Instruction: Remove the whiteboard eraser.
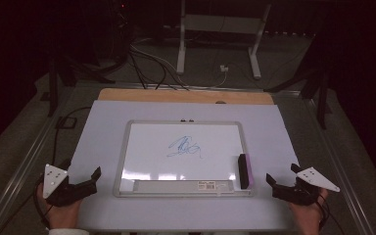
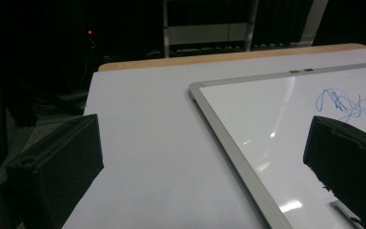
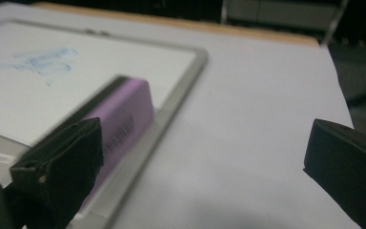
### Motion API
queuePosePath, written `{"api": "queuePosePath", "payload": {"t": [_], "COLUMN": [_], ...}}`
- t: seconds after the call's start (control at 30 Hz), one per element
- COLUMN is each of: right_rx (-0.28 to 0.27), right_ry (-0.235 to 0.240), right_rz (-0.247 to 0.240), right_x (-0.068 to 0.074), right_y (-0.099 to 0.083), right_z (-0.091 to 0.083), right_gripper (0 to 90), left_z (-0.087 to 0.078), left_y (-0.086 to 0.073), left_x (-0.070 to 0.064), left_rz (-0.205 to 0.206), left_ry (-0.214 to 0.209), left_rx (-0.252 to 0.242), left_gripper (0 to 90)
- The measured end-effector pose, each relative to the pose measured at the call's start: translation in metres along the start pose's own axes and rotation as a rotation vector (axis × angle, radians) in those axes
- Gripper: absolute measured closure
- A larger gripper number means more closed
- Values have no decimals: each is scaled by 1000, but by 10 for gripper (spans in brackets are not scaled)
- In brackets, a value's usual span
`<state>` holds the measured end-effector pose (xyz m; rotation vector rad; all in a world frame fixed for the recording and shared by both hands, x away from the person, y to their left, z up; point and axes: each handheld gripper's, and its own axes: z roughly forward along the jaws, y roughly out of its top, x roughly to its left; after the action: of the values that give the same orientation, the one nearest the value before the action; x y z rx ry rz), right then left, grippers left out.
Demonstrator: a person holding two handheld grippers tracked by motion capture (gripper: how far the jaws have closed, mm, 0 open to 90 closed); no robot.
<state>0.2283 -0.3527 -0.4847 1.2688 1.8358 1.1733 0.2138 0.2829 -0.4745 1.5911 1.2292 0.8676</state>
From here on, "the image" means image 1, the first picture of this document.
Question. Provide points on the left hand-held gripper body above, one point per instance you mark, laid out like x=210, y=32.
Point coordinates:
x=55, y=181

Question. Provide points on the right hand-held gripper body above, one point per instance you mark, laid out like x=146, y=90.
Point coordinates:
x=315, y=179

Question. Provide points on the black and purple eraser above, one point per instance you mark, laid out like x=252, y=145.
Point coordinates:
x=243, y=171

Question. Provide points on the person's left hand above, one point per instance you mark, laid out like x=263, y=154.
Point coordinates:
x=62, y=217

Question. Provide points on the person's right hand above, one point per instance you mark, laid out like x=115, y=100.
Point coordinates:
x=310, y=217

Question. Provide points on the black square floor plate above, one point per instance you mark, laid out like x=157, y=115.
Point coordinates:
x=66, y=122

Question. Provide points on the large white sheet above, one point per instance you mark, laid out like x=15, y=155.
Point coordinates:
x=104, y=130

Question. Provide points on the black tripod stand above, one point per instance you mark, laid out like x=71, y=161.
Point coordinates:
x=322, y=101
x=53, y=84

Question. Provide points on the dark equipment rack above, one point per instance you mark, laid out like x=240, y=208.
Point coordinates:
x=117, y=29

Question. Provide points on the white metal stand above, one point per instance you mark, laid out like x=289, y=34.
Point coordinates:
x=181, y=42

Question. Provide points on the metal floor rail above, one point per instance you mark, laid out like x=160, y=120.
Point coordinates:
x=336, y=156
x=16, y=176

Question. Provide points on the white whiteboard with grey frame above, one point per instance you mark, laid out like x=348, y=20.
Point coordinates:
x=150, y=163

